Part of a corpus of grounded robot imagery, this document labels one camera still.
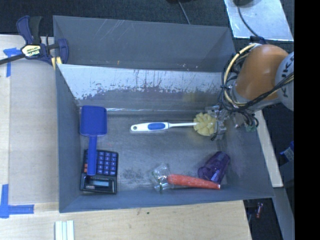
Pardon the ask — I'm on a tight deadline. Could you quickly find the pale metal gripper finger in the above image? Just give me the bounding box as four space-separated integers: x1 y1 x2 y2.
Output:
210 123 228 142
204 105 222 119

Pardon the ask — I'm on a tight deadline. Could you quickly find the purple plastic cup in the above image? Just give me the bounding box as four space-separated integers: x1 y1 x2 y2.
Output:
197 151 231 185

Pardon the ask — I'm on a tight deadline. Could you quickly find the orange toy carrot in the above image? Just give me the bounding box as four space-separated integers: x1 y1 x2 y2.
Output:
166 173 222 191

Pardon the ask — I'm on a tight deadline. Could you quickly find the white blue yellow-headed dish brush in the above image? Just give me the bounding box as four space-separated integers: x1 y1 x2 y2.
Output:
130 111 218 137

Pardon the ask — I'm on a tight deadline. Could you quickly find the grey metal bin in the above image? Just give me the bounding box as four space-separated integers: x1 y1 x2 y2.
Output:
52 15 276 214

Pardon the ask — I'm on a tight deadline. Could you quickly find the black calculator with blue keys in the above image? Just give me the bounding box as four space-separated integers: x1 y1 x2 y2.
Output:
79 148 120 195

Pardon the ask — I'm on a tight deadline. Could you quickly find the blue plastic scoop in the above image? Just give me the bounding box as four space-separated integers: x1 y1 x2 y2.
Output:
79 105 108 177

